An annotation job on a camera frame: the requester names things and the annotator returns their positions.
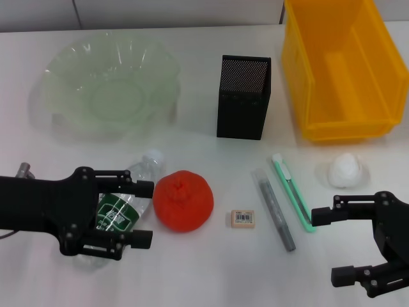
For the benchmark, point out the beige eraser with barcode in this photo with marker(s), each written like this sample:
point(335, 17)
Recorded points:
point(243, 219)

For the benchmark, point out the clear green-label water bottle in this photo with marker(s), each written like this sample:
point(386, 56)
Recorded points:
point(118, 214)

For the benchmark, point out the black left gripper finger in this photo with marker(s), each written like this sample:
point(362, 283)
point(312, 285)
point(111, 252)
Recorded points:
point(140, 239)
point(140, 189)

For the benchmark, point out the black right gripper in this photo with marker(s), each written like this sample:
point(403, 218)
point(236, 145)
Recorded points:
point(394, 230)

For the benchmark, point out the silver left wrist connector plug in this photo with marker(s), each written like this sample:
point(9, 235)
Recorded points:
point(24, 170)

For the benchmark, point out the black mesh pen holder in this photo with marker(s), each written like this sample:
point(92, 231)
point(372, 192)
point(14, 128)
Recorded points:
point(244, 105)

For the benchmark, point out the mint green utility knife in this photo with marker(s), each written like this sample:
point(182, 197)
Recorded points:
point(292, 192)

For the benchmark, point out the orange fruit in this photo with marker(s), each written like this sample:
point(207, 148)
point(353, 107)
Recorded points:
point(183, 204)

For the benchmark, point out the white paper ball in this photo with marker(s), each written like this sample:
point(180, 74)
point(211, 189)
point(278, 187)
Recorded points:
point(345, 171)

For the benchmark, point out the clear green glass fruit plate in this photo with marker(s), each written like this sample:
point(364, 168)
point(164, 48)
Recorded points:
point(108, 86)

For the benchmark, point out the yellow plastic bin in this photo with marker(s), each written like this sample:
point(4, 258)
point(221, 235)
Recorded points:
point(345, 80)

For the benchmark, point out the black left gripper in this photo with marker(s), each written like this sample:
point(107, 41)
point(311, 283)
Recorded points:
point(38, 204)

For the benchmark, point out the grey marker pen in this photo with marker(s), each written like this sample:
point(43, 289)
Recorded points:
point(276, 214)

